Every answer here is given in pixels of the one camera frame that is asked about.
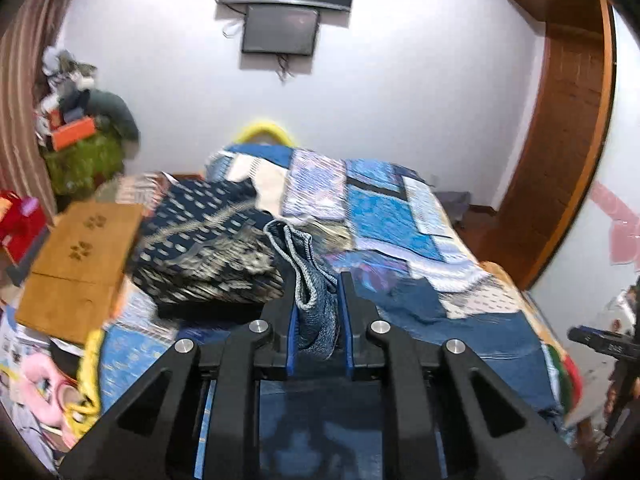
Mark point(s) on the red bag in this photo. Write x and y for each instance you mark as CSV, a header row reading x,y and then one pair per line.
x,y
20,225

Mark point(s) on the striped brown curtain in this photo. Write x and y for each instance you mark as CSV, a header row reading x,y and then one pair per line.
x,y
25,85

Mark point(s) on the small black wall monitor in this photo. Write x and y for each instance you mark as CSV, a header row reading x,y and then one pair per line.
x,y
280,30

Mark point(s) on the brown wooden door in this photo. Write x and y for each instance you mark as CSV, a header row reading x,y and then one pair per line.
x,y
560,125

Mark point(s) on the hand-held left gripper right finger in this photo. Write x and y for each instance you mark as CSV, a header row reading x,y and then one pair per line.
x,y
348,342

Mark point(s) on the grey floor cloth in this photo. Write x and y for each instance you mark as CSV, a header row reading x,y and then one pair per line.
x,y
452,206

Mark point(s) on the blue denim garment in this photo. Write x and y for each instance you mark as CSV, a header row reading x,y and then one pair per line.
x,y
312,280

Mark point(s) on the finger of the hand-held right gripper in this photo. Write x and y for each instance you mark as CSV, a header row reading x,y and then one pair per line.
x,y
585,336

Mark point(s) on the green cloth pile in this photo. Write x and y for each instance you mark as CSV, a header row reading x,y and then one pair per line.
x,y
82,162

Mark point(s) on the pink wall paper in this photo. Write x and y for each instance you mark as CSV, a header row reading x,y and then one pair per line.
x,y
617,225

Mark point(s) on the blue patchwork bedspread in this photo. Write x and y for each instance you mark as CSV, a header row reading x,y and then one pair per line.
x,y
380,210

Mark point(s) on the brown paw print board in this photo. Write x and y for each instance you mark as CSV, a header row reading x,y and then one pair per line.
x,y
80,270

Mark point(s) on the dark blue patterned folded cloth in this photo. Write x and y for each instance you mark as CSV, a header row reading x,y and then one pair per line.
x,y
200,240

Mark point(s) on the orange box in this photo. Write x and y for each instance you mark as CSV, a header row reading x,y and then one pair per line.
x,y
72,132

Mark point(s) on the dark green stuffed bag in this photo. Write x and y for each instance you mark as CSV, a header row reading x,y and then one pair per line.
x,y
112,110

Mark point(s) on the colourful striped mat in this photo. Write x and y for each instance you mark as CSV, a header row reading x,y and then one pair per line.
x,y
565,375

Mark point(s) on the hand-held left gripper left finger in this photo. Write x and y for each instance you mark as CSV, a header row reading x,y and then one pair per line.
x,y
292,342

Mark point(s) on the yellow plastic hoop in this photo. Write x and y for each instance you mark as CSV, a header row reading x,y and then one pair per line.
x,y
262,127

